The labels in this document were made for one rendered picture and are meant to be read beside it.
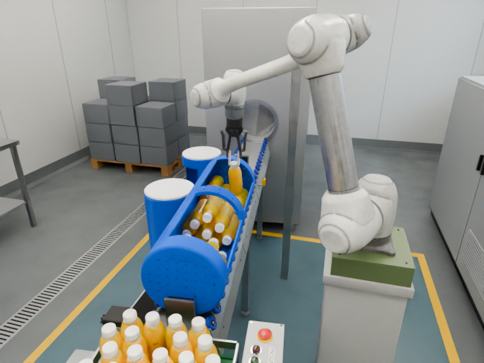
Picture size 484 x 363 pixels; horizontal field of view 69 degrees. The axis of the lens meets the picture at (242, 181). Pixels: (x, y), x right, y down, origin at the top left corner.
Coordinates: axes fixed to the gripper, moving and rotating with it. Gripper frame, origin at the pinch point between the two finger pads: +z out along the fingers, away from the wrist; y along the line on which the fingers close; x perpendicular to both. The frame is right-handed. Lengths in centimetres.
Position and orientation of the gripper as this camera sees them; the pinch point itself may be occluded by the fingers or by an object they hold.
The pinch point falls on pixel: (234, 158)
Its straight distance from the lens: 172.8
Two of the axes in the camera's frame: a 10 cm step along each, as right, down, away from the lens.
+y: -9.9, -0.7, 1.3
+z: -0.1, 9.2, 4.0
